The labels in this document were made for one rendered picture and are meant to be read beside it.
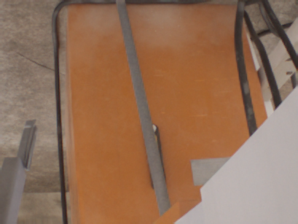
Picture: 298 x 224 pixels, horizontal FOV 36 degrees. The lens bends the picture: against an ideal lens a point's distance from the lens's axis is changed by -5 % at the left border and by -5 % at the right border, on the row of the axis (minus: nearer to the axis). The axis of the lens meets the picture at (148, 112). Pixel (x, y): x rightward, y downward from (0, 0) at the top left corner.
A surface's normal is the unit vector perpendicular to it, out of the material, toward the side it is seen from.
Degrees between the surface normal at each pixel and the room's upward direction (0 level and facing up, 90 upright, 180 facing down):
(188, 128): 90
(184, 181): 90
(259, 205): 90
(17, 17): 0
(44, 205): 90
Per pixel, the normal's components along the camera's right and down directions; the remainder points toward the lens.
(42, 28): 0.12, 0.90
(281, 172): -0.97, 0.03
